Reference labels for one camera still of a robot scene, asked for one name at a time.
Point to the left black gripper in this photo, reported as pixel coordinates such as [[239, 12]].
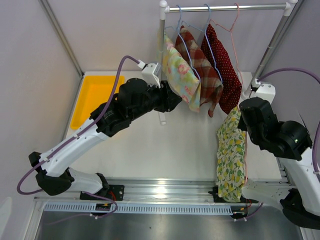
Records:
[[168, 99]]

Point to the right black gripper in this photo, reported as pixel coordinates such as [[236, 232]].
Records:
[[241, 125]]

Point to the lemon print cloth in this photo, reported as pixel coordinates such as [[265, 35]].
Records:
[[231, 169]]

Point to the red polka dot skirt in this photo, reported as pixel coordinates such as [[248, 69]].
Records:
[[218, 57]]

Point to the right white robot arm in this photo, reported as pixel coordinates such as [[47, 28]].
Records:
[[295, 150]]

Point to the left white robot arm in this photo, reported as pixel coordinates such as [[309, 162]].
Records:
[[134, 99]]

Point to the pastel floral skirt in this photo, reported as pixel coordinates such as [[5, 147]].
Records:
[[180, 76]]

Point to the red plaid skirt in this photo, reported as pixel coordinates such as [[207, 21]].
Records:
[[211, 85]]

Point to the yellow plastic tray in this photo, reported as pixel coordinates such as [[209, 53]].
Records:
[[95, 90]]

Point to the metal clothes rack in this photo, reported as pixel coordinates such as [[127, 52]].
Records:
[[289, 8]]

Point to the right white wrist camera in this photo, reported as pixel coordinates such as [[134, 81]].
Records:
[[265, 91]]

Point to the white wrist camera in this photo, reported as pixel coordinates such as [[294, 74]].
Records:
[[265, 91], [150, 73]]

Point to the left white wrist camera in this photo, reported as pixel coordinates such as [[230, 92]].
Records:
[[150, 73]]

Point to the blue wire hanger left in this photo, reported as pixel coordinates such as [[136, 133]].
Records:
[[177, 29]]

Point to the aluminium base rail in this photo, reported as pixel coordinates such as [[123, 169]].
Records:
[[173, 191]]

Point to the white slotted cable duct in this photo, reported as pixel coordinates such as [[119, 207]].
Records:
[[141, 208]]

